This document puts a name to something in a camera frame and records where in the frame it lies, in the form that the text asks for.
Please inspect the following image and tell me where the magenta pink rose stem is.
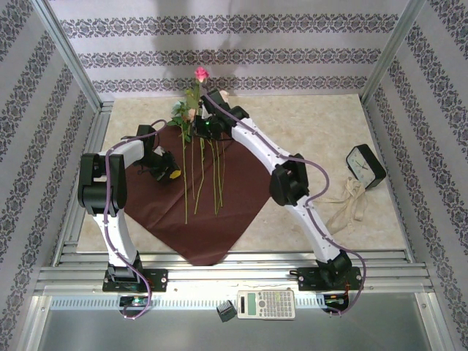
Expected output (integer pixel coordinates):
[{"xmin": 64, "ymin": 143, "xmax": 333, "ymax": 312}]
[{"xmin": 184, "ymin": 67, "xmax": 211, "ymax": 216}]

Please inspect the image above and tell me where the burgundy wrapping paper sheet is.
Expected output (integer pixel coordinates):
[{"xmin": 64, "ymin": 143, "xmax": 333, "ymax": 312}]
[{"xmin": 122, "ymin": 122, "xmax": 274, "ymax": 267}]

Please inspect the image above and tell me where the cream printed ribbon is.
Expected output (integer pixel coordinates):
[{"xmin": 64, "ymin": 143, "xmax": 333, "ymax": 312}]
[{"xmin": 320, "ymin": 177, "xmax": 366, "ymax": 235}]

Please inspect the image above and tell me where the left green-lit controller board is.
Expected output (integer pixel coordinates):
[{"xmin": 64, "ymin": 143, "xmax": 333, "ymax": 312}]
[{"xmin": 119, "ymin": 295, "xmax": 153, "ymax": 307}]

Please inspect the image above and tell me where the green-lit controller board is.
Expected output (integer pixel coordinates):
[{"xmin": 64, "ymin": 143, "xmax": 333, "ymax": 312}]
[
  {"xmin": 323, "ymin": 294, "xmax": 349, "ymax": 308},
  {"xmin": 119, "ymin": 295, "xmax": 153, "ymax": 307}
]

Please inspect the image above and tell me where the black square alarm clock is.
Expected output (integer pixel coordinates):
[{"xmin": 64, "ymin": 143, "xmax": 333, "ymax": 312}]
[{"xmin": 345, "ymin": 143, "xmax": 388, "ymax": 190}]

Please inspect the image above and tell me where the white scientific calculator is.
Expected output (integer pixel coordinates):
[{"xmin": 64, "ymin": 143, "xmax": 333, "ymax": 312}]
[{"xmin": 236, "ymin": 288, "xmax": 295, "ymax": 321}]

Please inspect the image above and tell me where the right green-lit controller board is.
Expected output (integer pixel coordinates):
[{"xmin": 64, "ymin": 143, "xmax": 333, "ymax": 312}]
[{"xmin": 323, "ymin": 294, "xmax": 349, "ymax": 308}]

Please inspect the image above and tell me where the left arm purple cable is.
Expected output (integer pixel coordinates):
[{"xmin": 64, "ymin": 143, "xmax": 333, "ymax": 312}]
[{"xmin": 103, "ymin": 118, "xmax": 169, "ymax": 322}]

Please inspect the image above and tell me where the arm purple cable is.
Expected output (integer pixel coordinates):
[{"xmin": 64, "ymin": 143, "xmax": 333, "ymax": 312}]
[
  {"xmin": 203, "ymin": 91, "xmax": 366, "ymax": 317},
  {"xmin": 103, "ymin": 118, "xmax": 169, "ymax": 322}
]

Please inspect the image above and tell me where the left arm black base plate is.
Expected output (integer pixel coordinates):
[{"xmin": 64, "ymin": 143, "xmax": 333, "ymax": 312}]
[{"xmin": 102, "ymin": 268, "xmax": 168, "ymax": 293}]

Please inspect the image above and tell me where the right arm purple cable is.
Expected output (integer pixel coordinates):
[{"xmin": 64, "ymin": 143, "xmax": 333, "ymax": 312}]
[{"xmin": 203, "ymin": 91, "xmax": 366, "ymax": 317}]

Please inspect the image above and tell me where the aluminium profile frame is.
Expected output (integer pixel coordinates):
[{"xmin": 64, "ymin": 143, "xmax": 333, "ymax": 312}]
[{"xmin": 14, "ymin": 0, "xmax": 454, "ymax": 351}]

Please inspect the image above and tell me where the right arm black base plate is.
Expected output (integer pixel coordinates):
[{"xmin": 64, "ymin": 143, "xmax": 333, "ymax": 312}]
[{"xmin": 298, "ymin": 266, "xmax": 361, "ymax": 293}]

